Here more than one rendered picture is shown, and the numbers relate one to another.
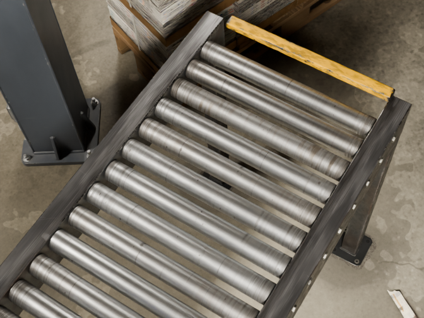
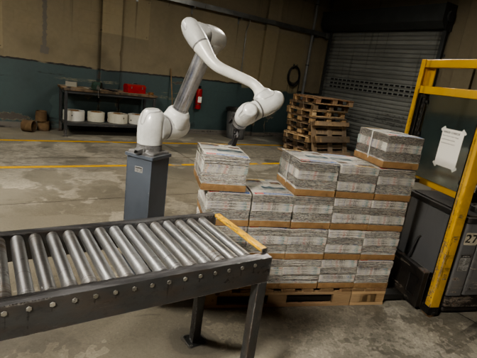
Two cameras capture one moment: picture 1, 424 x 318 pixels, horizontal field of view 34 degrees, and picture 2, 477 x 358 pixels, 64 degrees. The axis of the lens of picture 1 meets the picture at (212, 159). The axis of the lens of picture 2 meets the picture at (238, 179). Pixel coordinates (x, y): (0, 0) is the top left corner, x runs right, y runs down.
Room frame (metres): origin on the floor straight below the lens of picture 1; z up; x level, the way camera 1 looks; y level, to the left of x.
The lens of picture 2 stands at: (-0.67, -0.77, 1.54)
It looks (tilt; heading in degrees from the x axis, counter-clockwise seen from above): 15 degrees down; 19
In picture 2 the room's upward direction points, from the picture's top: 8 degrees clockwise
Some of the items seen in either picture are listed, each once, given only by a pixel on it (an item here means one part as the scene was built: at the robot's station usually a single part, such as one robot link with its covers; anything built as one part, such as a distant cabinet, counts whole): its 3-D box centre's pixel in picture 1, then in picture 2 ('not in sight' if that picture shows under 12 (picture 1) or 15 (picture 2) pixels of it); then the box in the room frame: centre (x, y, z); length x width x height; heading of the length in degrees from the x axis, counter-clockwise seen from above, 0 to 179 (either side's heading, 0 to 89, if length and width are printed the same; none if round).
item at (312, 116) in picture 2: not in sight; (316, 124); (8.66, 0.60, 0.65); 1.33 x 0.94 x 1.30; 147
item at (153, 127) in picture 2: not in sight; (152, 126); (1.39, 0.53, 1.17); 0.18 x 0.16 x 0.22; 168
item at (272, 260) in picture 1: (195, 216); (143, 249); (0.63, 0.05, 0.77); 0.47 x 0.05 x 0.05; 53
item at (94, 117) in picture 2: not in sight; (108, 107); (5.86, 4.40, 0.55); 1.80 x 0.70 x 1.09; 143
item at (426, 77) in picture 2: not in sight; (403, 167); (2.82, -1.04, 0.97); 0.09 x 0.09 x 1.75; 34
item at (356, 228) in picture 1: (366, 199); (248, 344); (0.84, -0.42, 0.34); 0.06 x 0.06 x 0.68; 53
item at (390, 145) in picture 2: not in sight; (370, 216); (2.30, -0.86, 0.65); 0.39 x 0.30 x 1.29; 34
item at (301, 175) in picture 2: not in sight; (306, 172); (1.97, -0.37, 0.95); 0.38 x 0.29 x 0.23; 33
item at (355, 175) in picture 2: not in sight; (344, 175); (2.14, -0.62, 0.95); 0.38 x 0.29 x 0.23; 33
